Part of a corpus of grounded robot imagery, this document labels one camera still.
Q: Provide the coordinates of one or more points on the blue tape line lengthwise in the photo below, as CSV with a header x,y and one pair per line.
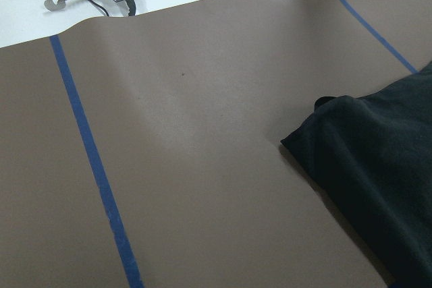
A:
x,y
120,236

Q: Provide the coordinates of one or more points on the black graphic t-shirt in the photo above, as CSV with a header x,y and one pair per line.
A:
x,y
372,155

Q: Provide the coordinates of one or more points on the blue tape line crosswise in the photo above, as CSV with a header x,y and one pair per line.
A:
x,y
377,36

